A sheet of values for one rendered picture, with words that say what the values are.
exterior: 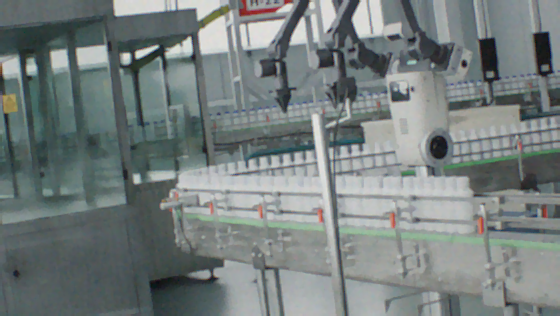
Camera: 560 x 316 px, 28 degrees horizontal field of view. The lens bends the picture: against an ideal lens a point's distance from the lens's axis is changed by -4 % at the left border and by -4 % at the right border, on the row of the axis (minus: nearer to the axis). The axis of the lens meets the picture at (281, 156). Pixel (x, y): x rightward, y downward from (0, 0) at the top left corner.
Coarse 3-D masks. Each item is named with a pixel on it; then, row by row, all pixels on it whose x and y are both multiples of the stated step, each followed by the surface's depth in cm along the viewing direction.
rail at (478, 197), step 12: (204, 192) 492; (216, 192) 481; (228, 192) 470; (240, 192) 460; (252, 192) 450; (264, 192) 441; (288, 192) 423; (300, 192) 415; (192, 204) 506; (348, 216) 387; (360, 216) 380; (372, 216) 373; (384, 216) 367; (492, 216) 327; (540, 228) 297; (552, 228) 293
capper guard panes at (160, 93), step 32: (128, 64) 928; (160, 64) 941; (192, 64) 955; (128, 96) 928; (160, 96) 941; (192, 96) 954; (128, 128) 928; (160, 128) 941; (192, 128) 954; (160, 160) 940; (192, 160) 954
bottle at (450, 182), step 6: (450, 180) 336; (450, 186) 336; (444, 192) 337; (450, 192) 335; (444, 204) 337; (450, 204) 335; (450, 210) 335; (450, 216) 336; (450, 228) 336; (456, 228) 335
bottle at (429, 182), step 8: (432, 176) 350; (424, 184) 348; (432, 184) 347; (424, 192) 347; (432, 192) 346; (424, 208) 348; (432, 208) 346; (424, 216) 349; (432, 216) 346; (424, 224) 349; (432, 224) 346
